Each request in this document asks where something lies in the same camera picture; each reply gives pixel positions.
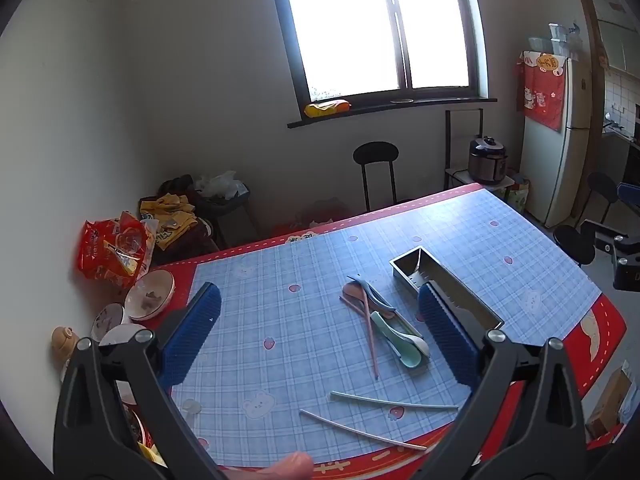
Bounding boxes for white refrigerator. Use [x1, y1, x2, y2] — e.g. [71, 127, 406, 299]
[520, 50, 594, 229]

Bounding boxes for electric pressure cooker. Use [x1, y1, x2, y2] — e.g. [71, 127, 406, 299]
[468, 134, 509, 185]

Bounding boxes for metal utensil box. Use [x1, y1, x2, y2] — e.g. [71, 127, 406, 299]
[389, 246, 505, 332]

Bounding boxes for black dining chair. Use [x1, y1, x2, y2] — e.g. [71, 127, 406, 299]
[585, 172, 621, 224]

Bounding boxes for black metal rack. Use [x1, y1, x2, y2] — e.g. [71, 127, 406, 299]
[444, 108, 485, 191]

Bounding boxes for black round stool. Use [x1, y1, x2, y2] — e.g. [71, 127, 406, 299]
[553, 224, 596, 267]

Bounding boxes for blue spoon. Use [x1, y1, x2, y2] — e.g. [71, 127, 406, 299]
[347, 275, 397, 314]

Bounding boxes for white bowl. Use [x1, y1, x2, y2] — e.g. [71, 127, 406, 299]
[98, 323, 152, 352]

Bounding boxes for yellow clothing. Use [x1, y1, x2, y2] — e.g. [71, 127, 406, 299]
[138, 192, 199, 250]

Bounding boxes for colourful shopping bag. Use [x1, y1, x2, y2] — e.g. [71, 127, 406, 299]
[504, 174, 532, 214]

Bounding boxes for clear plastic containers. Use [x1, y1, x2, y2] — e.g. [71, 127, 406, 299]
[527, 22, 584, 57]

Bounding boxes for white chopstick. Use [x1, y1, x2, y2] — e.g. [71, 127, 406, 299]
[299, 409, 427, 451]

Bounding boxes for pink rimmed bowl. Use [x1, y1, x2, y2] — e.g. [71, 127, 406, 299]
[123, 269, 175, 322]

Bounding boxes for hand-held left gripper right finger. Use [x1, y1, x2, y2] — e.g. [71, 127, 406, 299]
[415, 281, 588, 480]

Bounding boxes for white spoon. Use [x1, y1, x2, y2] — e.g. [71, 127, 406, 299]
[384, 319, 431, 358]

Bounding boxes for dark clothes pile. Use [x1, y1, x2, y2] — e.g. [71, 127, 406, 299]
[149, 174, 222, 267]

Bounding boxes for green spoon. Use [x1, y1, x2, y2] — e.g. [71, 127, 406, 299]
[370, 311, 432, 369]

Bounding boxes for person's left hand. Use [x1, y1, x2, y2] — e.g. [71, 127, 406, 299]
[225, 451, 315, 480]

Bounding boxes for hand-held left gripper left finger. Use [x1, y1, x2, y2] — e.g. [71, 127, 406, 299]
[52, 281, 226, 480]

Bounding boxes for red printed cloth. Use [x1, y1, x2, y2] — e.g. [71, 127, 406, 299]
[515, 50, 569, 133]

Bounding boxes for small patterned bowl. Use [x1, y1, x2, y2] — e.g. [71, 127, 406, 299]
[92, 302, 126, 344]

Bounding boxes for red snack bag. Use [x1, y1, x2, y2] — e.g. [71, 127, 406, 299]
[75, 211, 160, 282]

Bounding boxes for grey stool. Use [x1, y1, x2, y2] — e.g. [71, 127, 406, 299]
[192, 182, 259, 249]

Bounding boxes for pink chopstick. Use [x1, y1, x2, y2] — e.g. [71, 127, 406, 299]
[364, 280, 380, 381]

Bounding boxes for cardboard box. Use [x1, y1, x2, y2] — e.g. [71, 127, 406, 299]
[584, 364, 634, 442]

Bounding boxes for blue plaid tablecloth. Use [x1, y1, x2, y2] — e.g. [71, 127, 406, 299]
[75, 183, 628, 477]

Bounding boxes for window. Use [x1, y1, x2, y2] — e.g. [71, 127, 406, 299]
[266, 0, 489, 107]

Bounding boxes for black round-back chair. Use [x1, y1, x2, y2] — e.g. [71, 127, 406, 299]
[352, 141, 400, 213]

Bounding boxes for small white side table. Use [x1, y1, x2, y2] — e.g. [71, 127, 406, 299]
[444, 167, 516, 192]

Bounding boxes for yellow snack packet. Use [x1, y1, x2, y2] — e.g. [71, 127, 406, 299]
[304, 100, 352, 119]

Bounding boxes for pink spoon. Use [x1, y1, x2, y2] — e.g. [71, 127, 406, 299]
[341, 282, 373, 312]

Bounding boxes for clear plastic bag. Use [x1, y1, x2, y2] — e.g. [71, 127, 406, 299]
[194, 170, 239, 199]

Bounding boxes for dark window sill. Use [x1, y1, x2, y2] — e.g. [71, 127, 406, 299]
[287, 97, 499, 129]

